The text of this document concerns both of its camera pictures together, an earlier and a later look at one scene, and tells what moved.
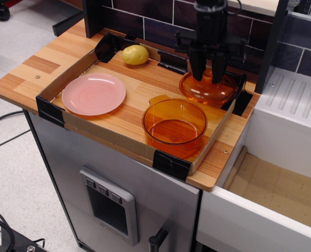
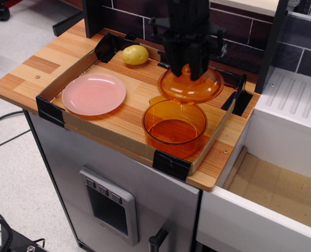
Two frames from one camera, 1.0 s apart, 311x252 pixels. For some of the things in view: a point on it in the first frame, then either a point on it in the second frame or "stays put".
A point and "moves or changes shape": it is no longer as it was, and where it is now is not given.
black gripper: (212, 34) -> (189, 22)
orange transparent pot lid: (205, 92) moves or changes shape
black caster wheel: (2, 12) stays put
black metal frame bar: (60, 27) stays put
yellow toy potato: (135, 54) stays put
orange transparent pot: (174, 127) stays put
